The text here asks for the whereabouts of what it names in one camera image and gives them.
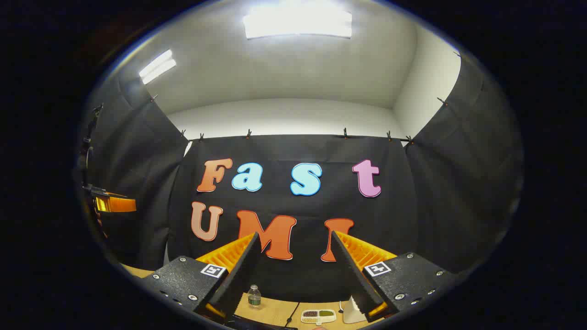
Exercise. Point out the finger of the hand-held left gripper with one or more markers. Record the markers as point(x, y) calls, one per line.
point(117, 204)

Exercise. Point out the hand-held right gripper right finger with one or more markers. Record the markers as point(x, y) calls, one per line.
point(355, 279)

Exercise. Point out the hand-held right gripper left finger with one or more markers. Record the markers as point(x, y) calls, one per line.
point(238, 279)

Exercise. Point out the clear plastic water bottle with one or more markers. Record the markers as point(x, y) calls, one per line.
point(254, 297)

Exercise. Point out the white toaster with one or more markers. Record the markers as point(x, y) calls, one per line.
point(353, 314)

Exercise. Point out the white divided plate of beans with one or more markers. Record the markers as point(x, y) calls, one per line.
point(318, 316)

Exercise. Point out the black backdrop cloth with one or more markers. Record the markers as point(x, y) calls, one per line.
point(412, 206)

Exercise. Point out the small ceiling light panel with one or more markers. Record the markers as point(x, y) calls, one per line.
point(157, 67)

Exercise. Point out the row of black cloth clips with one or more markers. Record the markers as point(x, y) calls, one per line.
point(248, 134)

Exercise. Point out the large ceiling light panel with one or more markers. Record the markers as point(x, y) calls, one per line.
point(298, 20)

